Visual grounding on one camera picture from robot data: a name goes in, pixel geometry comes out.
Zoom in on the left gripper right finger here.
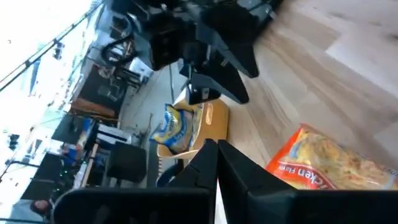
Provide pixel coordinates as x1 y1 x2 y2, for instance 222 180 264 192
218 139 398 224

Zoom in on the blue noodle packet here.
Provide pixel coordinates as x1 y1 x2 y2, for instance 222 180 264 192
149 103 203 154

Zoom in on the black office chair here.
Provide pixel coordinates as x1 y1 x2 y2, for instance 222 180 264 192
107 141 147 183

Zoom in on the orange chicken noodle packet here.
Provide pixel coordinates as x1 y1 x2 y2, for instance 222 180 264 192
265 123 398 191

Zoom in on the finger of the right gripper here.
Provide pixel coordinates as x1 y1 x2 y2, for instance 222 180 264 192
195 24 259 78
186 51 250 105

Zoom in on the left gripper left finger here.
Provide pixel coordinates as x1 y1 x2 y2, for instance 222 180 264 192
52 139 218 224

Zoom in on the yellow plastic bin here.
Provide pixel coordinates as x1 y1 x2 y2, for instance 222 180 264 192
156 98 230 160

